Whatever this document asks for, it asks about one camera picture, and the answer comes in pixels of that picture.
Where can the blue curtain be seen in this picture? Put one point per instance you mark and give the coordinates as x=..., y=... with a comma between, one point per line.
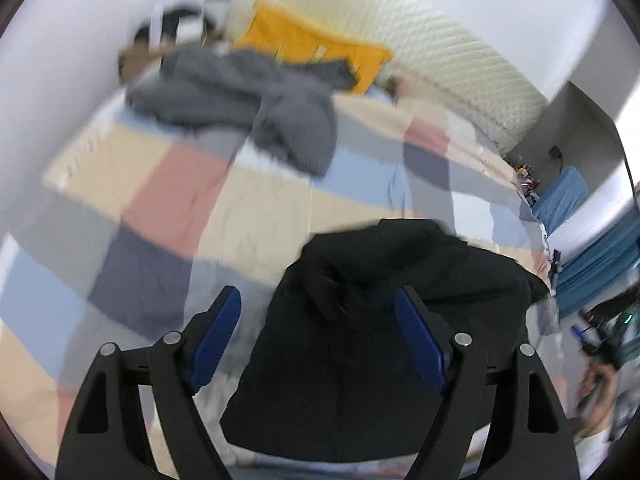
x=599, y=265

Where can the wooden nightstand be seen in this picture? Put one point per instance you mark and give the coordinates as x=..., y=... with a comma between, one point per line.
x=135, y=59

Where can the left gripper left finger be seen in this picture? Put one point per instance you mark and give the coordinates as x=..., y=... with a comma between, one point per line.
x=107, y=435

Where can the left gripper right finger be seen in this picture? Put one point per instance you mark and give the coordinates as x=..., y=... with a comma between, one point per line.
x=481, y=363

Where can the yellow pillow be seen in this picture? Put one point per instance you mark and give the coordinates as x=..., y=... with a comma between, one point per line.
x=290, y=37

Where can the patchwork checkered duvet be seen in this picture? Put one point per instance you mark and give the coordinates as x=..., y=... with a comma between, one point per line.
x=136, y=226

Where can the black puffer jacket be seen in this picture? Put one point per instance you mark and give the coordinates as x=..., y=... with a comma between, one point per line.
x=331, y=378

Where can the grey fleece garment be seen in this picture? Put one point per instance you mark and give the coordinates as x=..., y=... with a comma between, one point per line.
x=286, y=109

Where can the cream quilted headboard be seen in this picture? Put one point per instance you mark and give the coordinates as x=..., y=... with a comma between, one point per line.
x=475, y=80

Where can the black bag on nightstand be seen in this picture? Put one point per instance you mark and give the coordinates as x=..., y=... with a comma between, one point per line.
x=181, y=25

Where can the person right hand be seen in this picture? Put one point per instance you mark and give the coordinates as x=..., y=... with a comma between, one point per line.
x=599, y=388

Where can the pink pillow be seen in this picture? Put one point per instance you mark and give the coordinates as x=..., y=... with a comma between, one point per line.
x=415, y=88

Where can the blue towel on chair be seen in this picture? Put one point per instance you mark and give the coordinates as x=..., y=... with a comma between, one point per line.
x=561, y=199

